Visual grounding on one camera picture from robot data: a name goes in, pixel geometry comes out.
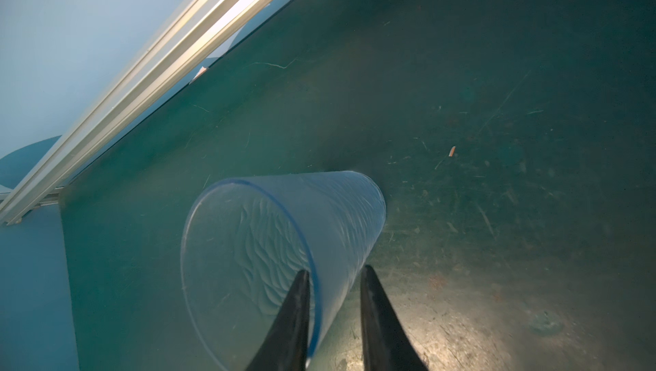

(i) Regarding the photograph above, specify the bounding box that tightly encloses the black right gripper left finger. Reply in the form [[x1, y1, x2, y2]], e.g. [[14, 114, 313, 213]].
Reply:
[[246, 270, 311, 371]]

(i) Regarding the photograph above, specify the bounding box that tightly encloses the right aluminium frame post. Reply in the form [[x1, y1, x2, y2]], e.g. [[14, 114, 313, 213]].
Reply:
[[1, 0, 275, 225]]

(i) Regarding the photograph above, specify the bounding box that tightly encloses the horizontal aluminium back rail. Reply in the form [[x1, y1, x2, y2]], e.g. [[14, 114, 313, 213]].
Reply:
[[1, 188, 63, 210]]

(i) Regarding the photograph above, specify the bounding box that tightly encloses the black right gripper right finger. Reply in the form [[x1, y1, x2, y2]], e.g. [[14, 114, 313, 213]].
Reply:
[[360, 265, 428, 371]]

